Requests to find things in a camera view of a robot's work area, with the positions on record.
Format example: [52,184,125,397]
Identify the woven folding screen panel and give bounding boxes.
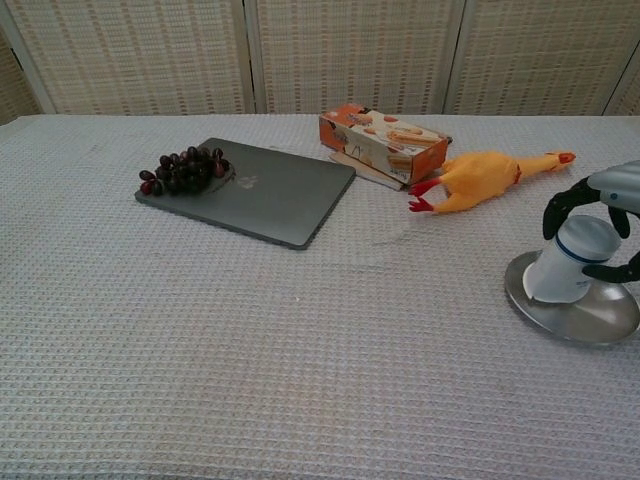
[0,24,56,126]
[0,0,257,117]
[602,54,640,117]
[244,0,469,116]
[444,0,640,116]

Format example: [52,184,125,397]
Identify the orange biscuit box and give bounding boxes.
[318,102,454,192]

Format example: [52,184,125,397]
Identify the white paper cup blue stripe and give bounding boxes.
[523,214,624,305]

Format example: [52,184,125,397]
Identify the white waffle tablecloth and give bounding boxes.
[0,113,640,480]

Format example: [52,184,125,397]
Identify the clear round plastic disc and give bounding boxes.
[349,192,416,247]

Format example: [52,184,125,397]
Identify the yellow rubber chicken toy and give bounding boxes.
[407,151,577,216]

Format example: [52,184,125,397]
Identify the dark red grape bunch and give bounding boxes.
[138,145,232,197]

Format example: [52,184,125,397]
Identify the silver metal plate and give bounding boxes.
[504,249,640,350]

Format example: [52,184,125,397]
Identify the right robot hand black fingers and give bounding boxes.
[543,159,640,284]

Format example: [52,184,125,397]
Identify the grey laptop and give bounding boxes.
[133,137,357,251]

